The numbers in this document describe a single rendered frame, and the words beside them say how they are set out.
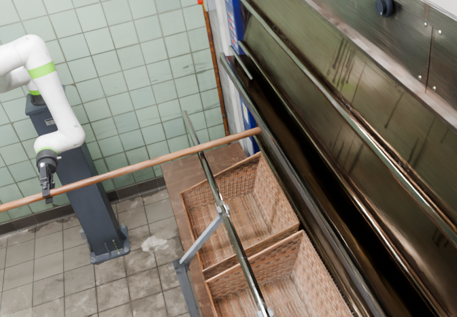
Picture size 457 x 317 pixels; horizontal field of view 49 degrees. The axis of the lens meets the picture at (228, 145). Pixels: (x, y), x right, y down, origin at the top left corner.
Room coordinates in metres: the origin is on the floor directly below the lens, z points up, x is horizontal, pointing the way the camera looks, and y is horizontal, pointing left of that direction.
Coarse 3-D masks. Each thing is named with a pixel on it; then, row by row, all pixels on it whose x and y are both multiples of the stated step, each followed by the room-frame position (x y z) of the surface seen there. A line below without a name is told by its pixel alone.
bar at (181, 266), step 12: (192, 132) 1.85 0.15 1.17; (204, 156) 1.67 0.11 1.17; (204, 168) 1.59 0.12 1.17; (216, 192) 1.43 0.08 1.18; (216, 216) 1.35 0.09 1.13; (228, 216) 1.29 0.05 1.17; (216, 228) 1.33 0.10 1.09; (228, 228) 1.23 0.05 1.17; (204, 240) 1.32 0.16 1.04; (192, 252) 1.31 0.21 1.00; (240, 252) 1.11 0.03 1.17; (180, 264) 1.30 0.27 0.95; (240, 264) 1.08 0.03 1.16; (180, 276) 1.28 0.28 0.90; (252, 276) 1.01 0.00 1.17; (252, 288) 0.96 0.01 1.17; (192, 300) 1.29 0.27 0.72; (264, 300) 0.92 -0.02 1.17; (192, 312) 1.28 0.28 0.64; (264, 312) 0.87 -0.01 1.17
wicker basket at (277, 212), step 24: (240, 168) 2.00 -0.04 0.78; (264, 168) 1.94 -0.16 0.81; (192, 192) 1.96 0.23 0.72; (264, 192) 1.89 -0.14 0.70; (192, 216) 1.91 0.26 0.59; (240, 216) 1.85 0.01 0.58; (264, 216) 1.81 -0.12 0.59; (288, 216) 1.58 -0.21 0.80; (192, 240) 1.62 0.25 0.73; (216, 240) 1.72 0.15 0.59; (264, 240) 1.47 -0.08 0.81; (216, 264) 1.43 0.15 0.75
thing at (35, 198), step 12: (240, 132) 1.74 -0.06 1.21; (252, 132) 1.73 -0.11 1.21; (204, 144) 1.70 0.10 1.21; (216, 144) 1.70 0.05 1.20; (168, 156) 1.66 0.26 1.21; (180, 156) 1.67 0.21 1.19; (132, 168) 1.63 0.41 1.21; (144, 168) 1.64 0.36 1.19; (84, 180) 1.61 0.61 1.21; (96, 180) 1.60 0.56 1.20; (60, 192) 1.57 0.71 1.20; (12, 204) 1.54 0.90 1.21; (24, 204) 1.55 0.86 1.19
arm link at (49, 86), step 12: (36, 84) 1.99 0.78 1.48; (48, 84) 1.98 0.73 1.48; (60, 84) 2.01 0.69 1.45; (48, 96) 1.97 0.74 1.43; (60, 96) 1.98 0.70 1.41; (48, 108) 1.98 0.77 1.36; (60, 108) 1.95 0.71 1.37; (60, 120) 1.93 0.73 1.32; (72, 120) 1.94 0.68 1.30; (60, 132) 1.93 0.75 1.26; (72, 132) 1.91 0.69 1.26; (84, 132) 1.96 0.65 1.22; (72, 144) 1.89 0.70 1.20
